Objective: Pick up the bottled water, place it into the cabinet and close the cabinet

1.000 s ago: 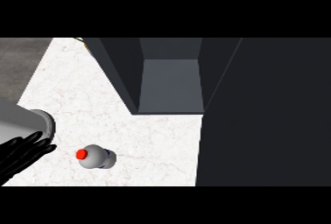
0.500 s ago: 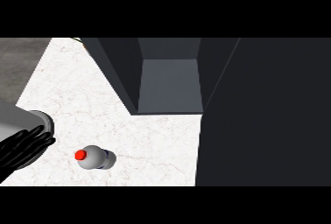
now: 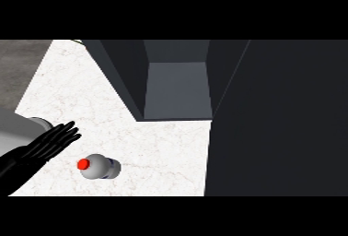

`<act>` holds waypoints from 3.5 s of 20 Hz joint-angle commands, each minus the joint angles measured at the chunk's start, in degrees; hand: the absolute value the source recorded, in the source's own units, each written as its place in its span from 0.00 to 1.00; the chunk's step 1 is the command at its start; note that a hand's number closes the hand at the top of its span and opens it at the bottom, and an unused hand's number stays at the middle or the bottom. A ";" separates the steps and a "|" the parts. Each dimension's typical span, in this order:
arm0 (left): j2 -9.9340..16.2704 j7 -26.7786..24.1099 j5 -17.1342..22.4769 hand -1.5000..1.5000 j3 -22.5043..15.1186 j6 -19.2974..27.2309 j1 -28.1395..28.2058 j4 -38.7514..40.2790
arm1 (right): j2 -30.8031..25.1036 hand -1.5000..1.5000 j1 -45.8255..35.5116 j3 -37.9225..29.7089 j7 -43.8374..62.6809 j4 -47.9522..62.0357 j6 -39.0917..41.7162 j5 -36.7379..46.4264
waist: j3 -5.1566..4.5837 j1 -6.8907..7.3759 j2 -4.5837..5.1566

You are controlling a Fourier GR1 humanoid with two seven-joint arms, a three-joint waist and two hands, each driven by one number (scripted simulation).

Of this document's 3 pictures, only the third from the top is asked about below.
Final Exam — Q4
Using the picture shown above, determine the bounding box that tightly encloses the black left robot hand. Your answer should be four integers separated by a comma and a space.
0, 120, 83, 196

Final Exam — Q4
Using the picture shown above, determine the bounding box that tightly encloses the red-capped white water bottle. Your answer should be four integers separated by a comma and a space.
77, 153, 122, 181

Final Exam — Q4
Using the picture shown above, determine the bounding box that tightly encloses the dark grey open cabinet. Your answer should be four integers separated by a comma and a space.
80, 40, 252, 123

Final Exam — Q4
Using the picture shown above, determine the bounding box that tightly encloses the dark grey cabinet door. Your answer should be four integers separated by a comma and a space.
202, 40, 348, 197

